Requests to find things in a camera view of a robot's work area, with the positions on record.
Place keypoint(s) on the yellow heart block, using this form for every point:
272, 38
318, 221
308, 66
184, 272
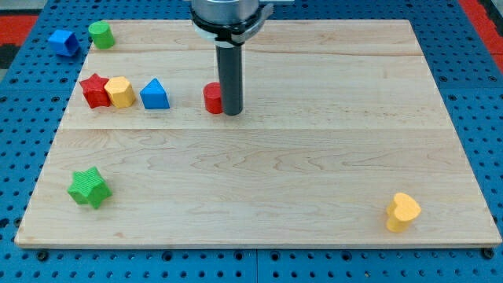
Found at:
401, 212

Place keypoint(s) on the wooden board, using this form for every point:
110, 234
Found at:
339, 116

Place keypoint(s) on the blue triangle block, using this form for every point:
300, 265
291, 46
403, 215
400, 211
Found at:
154, 96

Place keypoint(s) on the green cylinder block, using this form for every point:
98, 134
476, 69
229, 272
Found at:
101, 34

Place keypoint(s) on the red cylinder block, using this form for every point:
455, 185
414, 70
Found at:
212, 98

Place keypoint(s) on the yellow hexagon block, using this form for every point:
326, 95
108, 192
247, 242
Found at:
120, 92

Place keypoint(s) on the red star block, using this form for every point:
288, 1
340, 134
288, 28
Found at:
94, 91

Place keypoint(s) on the green star block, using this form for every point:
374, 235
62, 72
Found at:
89, 187

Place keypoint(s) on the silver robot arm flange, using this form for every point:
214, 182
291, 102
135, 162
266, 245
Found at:
230, 23

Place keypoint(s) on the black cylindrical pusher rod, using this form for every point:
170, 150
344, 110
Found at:
230, 76

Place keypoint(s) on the blue cube block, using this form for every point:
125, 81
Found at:
64, 43

